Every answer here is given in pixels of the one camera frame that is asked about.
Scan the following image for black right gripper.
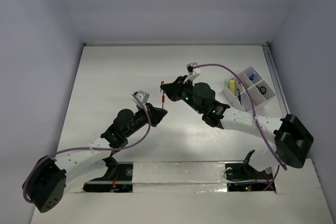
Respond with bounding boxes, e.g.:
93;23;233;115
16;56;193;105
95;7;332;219
161;74;204;114

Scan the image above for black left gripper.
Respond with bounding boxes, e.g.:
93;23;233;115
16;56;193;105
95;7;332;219
124;102;166;138

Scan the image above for red gel pen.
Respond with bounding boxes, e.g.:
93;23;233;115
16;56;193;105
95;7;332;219
160;89;165;109

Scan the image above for green highlighter pen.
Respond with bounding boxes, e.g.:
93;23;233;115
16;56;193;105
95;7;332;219
225;79;230;88

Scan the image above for yellow highlighter pen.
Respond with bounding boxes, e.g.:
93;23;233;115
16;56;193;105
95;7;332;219
229;80;236;96

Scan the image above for blue gel pen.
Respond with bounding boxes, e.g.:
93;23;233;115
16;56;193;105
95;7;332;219
236;89;242;105

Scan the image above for black handled scissors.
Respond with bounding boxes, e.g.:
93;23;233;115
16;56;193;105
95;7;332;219
256;86;267;95

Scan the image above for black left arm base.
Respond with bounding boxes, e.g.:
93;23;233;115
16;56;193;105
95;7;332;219
83;157;133;193

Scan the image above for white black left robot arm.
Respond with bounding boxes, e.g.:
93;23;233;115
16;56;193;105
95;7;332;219
22;103;167;213

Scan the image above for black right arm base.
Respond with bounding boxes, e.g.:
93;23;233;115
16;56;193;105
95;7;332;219
223;150;274;183

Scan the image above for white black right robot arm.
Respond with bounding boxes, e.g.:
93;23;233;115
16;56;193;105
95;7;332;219
160;76;314;178

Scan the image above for white divided organizer box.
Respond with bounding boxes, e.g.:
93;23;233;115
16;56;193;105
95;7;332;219
222;66;276;113

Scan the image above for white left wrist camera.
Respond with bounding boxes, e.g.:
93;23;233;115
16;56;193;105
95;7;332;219
132;90;150;108

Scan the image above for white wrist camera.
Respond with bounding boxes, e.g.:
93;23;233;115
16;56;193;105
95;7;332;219
184;62;201;82
132;90;150;108

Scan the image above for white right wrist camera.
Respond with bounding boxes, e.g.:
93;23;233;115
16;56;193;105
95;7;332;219
184;62;201;82

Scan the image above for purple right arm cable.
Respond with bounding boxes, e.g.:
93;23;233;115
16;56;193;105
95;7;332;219
193;63;288;190

